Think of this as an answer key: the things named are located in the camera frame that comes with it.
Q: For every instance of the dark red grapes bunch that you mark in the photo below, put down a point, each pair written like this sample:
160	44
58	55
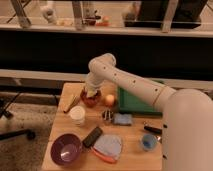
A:
94	97

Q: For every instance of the blue cup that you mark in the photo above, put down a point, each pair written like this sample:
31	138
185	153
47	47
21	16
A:
148	142

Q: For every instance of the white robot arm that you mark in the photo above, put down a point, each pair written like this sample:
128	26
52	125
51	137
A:
187	135

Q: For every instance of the blue sponge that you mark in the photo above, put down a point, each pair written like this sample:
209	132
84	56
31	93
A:
122	119

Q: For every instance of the light blue cloth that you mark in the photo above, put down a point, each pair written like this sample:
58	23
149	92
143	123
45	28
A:
109	145

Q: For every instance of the green plastic tray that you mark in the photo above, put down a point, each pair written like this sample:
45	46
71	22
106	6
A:
128	103

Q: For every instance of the black rectangular block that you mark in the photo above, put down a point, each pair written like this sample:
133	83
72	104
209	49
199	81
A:
92	137

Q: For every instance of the orange peach fruit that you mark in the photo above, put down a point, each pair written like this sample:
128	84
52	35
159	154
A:
109	100

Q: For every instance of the purple bowl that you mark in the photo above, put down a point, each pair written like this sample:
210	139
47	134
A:
66	149

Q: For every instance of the white plastic cup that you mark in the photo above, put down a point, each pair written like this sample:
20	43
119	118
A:
77	114

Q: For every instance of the black handled tool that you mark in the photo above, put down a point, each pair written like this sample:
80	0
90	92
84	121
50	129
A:
153	130

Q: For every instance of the orange carrot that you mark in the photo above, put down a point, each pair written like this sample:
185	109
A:
104	158

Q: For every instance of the dark striped round object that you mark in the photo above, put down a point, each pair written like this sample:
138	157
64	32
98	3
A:
107	115

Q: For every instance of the red bowl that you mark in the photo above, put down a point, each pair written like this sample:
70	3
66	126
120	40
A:
90	103

